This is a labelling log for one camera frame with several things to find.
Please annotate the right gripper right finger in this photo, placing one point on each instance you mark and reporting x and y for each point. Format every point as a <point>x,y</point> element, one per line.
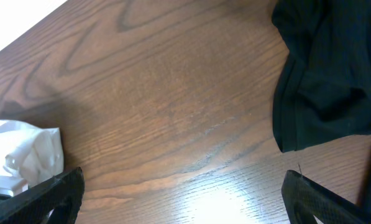
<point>308,202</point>

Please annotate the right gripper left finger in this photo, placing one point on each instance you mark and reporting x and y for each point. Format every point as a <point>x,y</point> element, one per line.
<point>56,200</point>

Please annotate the white t-shirt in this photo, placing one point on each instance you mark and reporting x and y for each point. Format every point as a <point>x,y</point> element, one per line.
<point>28,156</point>

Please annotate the crumpled black garment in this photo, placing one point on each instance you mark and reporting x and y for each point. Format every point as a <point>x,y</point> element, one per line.
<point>324,89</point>

